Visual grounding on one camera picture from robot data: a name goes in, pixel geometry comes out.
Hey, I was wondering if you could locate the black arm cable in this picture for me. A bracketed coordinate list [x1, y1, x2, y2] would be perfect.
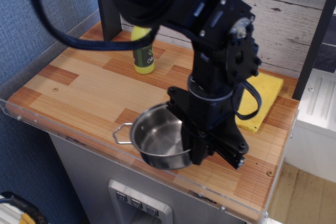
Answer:
[19, 0, 184, 51]

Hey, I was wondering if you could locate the silver dispenser button panel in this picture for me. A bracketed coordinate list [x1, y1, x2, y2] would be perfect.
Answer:
[108, 179, 174, 223]

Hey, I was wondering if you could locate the dark grey right post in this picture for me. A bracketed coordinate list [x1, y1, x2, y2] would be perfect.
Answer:
[292, 0, 335, 101]

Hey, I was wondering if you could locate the yellow folded rag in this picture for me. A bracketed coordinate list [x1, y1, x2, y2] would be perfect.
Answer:
[235, 73, 284, 133]

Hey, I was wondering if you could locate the silver metal pan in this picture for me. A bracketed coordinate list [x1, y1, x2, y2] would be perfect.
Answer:
[113, 103, 192, 170]

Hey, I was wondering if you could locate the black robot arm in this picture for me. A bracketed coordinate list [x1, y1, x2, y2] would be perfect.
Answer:
[112, 0, 261, 169]

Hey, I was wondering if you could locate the white toy sink unit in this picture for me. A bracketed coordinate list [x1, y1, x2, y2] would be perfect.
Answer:
[285, 69, 335, 182]

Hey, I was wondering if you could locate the grey toy fridge cabinet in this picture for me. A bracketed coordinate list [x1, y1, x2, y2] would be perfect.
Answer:
[50, 135, 244, 223]

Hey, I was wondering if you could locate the dark grey left post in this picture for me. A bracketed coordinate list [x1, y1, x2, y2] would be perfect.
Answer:
[98, 0, 122, 41]

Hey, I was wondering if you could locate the yellow olive oil bottle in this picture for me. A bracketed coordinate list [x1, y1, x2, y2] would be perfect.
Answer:
[131, 26, 154, 74]

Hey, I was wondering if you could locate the dark grey post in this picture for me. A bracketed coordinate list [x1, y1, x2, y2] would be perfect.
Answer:
[98, 0, 122, 41]
[292, 0, 335, 101]

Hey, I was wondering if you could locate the yellow object bottom left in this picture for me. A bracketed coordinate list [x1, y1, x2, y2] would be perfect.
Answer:
[19, 212, 39, 224]

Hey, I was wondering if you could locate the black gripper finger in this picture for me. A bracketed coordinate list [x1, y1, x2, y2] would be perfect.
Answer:
[183, 126, 208, 165]

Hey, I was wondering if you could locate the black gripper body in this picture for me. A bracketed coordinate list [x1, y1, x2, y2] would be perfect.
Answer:
[167, 87, 249, 169]

